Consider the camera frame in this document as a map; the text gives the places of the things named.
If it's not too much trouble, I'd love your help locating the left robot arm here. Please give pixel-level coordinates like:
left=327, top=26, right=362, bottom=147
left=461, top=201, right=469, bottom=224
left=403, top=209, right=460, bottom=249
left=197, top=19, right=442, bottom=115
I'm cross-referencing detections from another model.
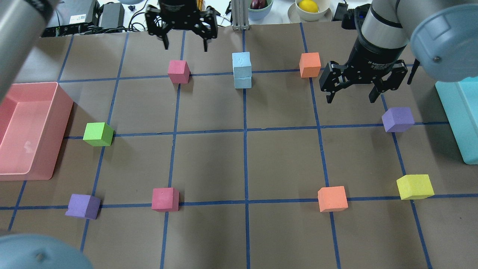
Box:
left=1, top=0, right=93, bottom=269

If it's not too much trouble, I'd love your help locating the red block left front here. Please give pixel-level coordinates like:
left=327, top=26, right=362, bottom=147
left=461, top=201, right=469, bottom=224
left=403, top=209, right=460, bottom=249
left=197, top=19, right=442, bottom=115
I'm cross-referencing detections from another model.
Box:
left=168, top=60, right=190, bottom=84

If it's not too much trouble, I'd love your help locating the cream bowl with lemon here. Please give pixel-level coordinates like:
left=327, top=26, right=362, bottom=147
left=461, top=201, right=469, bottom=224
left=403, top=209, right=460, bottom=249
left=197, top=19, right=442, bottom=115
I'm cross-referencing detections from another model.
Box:
left=288, top=0, right=332, bottom=23

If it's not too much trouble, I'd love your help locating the purple block left side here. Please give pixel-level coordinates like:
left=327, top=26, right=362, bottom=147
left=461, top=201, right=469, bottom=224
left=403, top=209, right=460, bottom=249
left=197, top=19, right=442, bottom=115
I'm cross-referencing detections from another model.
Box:
left=65, top=194, right=101, bottom=220

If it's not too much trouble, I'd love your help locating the light blue block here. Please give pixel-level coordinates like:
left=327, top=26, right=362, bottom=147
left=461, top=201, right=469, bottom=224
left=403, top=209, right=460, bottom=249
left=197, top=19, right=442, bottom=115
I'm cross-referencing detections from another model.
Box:
left=234, top=76, right=252, bottom=89
left=232, top=52, right=252, bottom=78

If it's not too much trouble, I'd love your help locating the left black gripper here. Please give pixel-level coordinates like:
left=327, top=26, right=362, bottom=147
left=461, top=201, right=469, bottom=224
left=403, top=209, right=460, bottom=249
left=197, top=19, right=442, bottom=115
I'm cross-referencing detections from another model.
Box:
left=145, top=0, right=218, bottom=52

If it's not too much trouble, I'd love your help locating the green bowl with fruit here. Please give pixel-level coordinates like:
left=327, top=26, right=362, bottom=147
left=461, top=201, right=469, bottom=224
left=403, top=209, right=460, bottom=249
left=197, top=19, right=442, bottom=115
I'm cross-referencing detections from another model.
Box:
left=247, top=0, right=274, bottom=20

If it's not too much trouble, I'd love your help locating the orange block near base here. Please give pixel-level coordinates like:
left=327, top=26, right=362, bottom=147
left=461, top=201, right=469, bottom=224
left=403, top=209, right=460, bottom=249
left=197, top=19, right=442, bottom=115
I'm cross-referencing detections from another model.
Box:
left=317, top=186, right=348, bottom=213

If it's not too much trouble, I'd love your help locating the orange block front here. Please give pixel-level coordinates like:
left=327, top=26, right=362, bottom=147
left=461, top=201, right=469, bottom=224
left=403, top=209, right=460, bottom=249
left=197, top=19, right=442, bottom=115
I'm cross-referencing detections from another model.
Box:
left=299, top=52, right=322, bottom=78

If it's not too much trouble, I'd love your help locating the black power adapter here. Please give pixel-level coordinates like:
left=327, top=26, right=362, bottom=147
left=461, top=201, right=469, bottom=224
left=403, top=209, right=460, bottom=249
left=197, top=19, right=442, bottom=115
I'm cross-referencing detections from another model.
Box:
left=98, top=2, right=124, bottom=29

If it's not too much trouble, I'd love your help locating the cyan plastic bin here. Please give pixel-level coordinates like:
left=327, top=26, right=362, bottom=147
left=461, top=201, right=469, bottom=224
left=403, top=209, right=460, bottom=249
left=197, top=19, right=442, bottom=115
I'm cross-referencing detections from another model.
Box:
left=435, top=77, right=478, bottom=165

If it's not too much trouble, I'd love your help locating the yellow foam block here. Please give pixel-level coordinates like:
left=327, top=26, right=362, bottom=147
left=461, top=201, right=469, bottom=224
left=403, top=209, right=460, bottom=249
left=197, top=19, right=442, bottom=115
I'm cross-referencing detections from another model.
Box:
left=396, top=174, right=435, bottom=200

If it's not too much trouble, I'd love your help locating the red block near base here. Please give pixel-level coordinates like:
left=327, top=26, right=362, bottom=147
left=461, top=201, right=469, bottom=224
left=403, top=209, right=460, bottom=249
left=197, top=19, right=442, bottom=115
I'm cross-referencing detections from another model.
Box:
left=151, top=187, right=180, bottom=212

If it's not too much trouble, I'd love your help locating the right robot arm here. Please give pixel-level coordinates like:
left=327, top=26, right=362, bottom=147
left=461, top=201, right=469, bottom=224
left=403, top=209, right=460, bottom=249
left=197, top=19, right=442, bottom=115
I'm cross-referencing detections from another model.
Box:
left=319, top=0, right=478, bottom=103

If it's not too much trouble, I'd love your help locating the purple block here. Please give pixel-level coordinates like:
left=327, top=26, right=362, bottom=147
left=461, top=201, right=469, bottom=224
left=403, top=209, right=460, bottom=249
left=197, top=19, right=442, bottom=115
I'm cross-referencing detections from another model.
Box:
left=65, top=194, right=101, bottom=220
left=381, top=107, right=415, bottom=133

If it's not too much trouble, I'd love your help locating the purple block right side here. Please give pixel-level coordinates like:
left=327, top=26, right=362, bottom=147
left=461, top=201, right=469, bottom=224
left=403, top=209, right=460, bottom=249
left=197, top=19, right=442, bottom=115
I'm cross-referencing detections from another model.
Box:
left=381, top=107, right=415, bottom=133

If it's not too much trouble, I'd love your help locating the green foam block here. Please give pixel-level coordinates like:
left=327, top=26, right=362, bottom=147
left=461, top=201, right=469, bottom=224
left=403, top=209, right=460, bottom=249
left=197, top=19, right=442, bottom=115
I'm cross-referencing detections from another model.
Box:
left=83, top=122, right=115, bottom=147

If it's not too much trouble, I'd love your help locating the pink plastic bin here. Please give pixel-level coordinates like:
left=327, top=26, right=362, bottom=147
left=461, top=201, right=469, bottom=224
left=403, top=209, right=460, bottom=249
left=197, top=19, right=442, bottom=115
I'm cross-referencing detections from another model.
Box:
left=0, top=82, right=73, bottom=182

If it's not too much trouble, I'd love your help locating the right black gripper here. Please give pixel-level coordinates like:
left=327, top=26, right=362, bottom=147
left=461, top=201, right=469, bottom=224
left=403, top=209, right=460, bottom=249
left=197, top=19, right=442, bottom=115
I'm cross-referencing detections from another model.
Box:
left=319, top=37, right=408, bottom=104

